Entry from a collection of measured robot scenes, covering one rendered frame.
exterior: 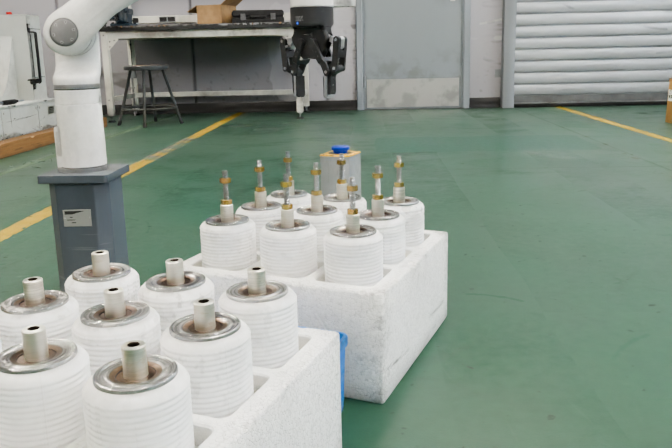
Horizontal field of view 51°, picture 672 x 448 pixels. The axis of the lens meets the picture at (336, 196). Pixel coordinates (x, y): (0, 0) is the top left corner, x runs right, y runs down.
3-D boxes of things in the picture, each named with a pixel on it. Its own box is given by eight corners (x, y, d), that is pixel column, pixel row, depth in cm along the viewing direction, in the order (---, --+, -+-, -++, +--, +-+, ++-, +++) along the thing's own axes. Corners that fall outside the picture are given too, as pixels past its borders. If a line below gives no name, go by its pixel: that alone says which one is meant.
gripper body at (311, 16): (278, 4, 121) (280, 59, 123) (315, 1, 116) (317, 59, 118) (307, 5, 127) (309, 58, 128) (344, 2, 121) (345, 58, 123)
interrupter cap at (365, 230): (347, 242, 108) (347, 238, 108) (320, 232, 114) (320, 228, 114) (386, 234, 112) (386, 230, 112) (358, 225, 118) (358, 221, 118)
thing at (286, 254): (257, 337, 118) (252, 233, 114) (270, 316, 127) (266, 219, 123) (314, 339, 116) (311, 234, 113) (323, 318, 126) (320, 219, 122)
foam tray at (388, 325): (174, 366, 124) (166, 268, 120) (278, 294, 159) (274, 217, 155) (383, 405, 108) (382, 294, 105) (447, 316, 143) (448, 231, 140)
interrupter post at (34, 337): (18, 363, 68) (14, 331, 68) (36, 353, 70) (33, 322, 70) (37, 366, 67) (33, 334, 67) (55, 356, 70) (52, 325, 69)
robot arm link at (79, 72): (53, 11, 148) (61, 94, 151) (38, 8, 139) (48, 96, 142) (98, 10, 149) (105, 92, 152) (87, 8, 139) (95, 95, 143)
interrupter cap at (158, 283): (133, 291, 88) (132, 285, 88) (168, 273, 95) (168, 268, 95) (184, 297, 86) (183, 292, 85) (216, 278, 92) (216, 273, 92)
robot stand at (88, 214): (51, 315, 150) (35, 176, 143) (78, 291, 164) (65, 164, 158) (118, 314, 149) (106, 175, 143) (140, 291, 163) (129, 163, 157)
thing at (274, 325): (211, 439, 87) (202, 301, 83) (248, 403, 96) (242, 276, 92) (281, 454, 84) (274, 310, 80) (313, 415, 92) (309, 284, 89)
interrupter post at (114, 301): (100, 319, 79) (97, 291, 78) (114, 312, 81) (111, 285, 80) (117, 322, 78) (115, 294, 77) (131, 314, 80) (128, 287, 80)
